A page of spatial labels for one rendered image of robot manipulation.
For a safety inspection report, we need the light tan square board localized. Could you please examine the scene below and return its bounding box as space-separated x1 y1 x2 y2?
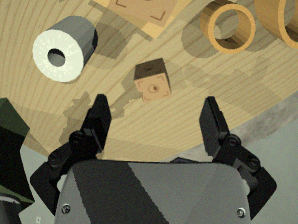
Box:
93 0 192 39

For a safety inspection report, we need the brown cardboard carton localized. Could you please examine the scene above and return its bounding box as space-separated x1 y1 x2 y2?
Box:
108 0 178 28
134 57 172 103

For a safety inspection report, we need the tan wooden ring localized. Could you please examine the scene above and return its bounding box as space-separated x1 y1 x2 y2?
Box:
254 0 298 49

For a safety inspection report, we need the tan hollow ring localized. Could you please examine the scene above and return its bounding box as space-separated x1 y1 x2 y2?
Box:
200 0 256 54

